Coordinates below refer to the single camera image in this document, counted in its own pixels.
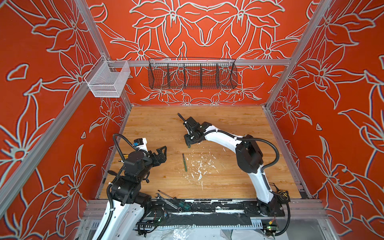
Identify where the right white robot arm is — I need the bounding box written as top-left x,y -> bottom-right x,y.
178,113 -> 290,216

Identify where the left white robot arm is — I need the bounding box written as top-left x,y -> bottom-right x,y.
93,134 -> 167,240

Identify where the silver wrench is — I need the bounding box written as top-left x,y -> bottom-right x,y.
157,193 -> 183,213

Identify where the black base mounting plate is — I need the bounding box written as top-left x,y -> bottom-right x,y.
144,198 -> 286,218

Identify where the small green circuit board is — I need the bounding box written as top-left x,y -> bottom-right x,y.
263,221 -> 279,234

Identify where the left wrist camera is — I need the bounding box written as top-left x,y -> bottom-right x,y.
133,138 -> 148,152

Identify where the black handled screwdriver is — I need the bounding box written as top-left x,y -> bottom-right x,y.
108,170 -> 118,177

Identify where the green handled screwdriver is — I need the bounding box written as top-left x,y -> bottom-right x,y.
158,190 -> 192,212

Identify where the black wire mesh basket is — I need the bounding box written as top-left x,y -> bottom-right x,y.
148,57 -> 239,90

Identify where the white wire mesh basket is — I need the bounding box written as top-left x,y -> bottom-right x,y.
85,56 -> 131,98

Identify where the white slotted cable duct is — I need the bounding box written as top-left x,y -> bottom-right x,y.
136,218 -> 264,231

